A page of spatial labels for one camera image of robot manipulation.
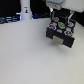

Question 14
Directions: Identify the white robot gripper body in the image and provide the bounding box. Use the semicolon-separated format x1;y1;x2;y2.
46;0;64;10

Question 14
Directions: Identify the green top kcup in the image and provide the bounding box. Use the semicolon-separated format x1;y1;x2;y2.
58;22;65;28

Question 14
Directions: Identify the black kcup holder drawer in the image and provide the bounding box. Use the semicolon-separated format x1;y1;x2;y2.
46;9;76;48

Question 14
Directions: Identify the red blue label kcup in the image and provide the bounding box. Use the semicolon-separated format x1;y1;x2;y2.
64;31;73;36

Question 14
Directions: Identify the dark keyboard with blue light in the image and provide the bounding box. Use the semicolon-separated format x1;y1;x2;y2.
0;14;21;24

